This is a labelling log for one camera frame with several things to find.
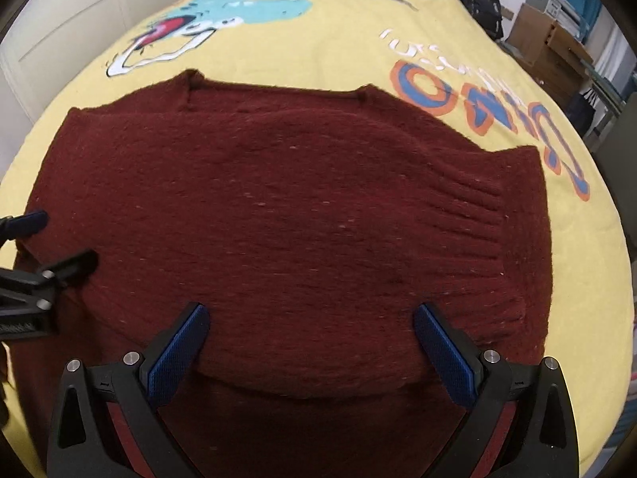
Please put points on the dark blue bag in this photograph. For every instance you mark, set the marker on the dark blue bag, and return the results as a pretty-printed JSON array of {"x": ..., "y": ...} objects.
[{"x": 585, "y": 112}]

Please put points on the white wardrobe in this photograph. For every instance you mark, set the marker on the white wardrobe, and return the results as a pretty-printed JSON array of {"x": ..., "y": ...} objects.
[{"x": 74, "y": 20}]

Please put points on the dark red knitted sweater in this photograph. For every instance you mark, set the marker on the dark red knitted sweater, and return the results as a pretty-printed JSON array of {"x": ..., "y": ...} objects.
[{"x": 298, "y": 209}]

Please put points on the yellow printed blanket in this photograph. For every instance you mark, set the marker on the yellow printed blanket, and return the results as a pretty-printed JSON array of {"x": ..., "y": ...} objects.
[{"x": 323, "y": 45}]

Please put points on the wooden dresser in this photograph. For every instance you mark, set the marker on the wooden dresser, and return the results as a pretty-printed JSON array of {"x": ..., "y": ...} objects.
[{"x": 547, "y": 59}]

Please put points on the grey-green chair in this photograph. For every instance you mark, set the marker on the grey-green chair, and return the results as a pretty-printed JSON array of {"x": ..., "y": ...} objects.
[{"x": 619, "y": 134}]

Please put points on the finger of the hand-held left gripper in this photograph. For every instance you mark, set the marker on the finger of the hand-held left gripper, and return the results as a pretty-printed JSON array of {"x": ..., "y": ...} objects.
[
  {"x": 69, "y": 265},
  {"x": 30, "y": 220}
]

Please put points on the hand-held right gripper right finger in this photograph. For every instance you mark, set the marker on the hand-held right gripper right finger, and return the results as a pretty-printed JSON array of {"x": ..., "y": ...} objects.
[{"x": 448, "y": 358}]

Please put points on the black backpack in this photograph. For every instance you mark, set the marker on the black backpack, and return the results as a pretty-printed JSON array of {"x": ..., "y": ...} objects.
[{"x": 480, "y": 2}]

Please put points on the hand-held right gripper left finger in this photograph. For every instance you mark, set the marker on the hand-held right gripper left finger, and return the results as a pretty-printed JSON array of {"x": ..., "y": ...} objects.
[{"x": 176, "y": 353}]

